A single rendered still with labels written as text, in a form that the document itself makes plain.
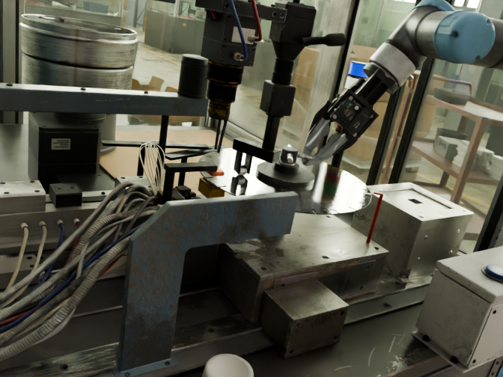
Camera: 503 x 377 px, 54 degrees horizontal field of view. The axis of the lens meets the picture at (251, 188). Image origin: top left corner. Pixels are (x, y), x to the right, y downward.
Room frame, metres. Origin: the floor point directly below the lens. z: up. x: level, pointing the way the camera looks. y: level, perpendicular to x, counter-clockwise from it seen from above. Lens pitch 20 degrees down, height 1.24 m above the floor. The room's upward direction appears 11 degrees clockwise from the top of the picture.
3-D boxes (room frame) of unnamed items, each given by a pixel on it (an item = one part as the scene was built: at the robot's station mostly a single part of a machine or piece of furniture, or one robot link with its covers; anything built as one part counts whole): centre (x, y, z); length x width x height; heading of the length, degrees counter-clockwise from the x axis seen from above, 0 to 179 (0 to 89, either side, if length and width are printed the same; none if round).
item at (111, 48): (1.39, 0.55, 0.93); 0.31 x 0.31 x 0.36
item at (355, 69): (1.15, -0.19, 1.14); 0.05 x 0.04 x 0.03; 37
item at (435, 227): (1.03, -0.36, 0.82); 0.18 x 0.18 x 0.15; 37
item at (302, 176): (0.88, -0.06, 0.96); 0.11 x 0.11 x 0.03
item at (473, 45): (0.83, -0.29, 1.25); 0.11 x 0.11 x 0.08; 15
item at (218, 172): (0.77, 0.10, 0.95); 0.10 x 0.03 x 0.07; 127
